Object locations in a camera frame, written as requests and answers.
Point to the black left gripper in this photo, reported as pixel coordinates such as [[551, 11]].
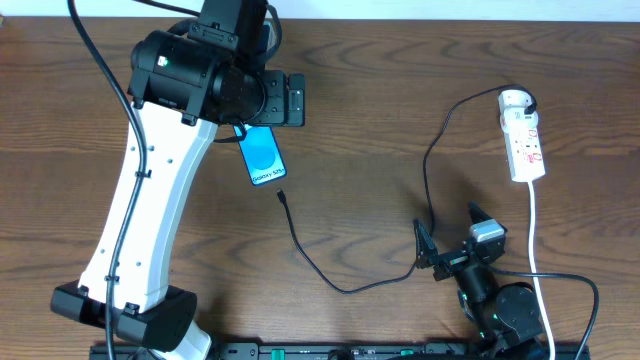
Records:
[[293, 100]]

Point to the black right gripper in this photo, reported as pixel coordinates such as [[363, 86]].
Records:
[[454, 261]]

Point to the blue screen Galaxy smartphone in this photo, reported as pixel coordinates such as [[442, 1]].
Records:
[[262, 156]]

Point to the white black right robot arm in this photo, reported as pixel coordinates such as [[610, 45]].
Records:
[[506, 316]]

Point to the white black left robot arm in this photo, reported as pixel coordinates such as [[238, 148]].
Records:
[[206, 71]]

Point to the white power strip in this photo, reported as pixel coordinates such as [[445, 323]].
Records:
[[523, 146]]

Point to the white USB wall charger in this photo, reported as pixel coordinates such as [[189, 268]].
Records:
[[516, 99]]

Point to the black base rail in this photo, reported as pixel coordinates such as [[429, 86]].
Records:
[[431, 350]]

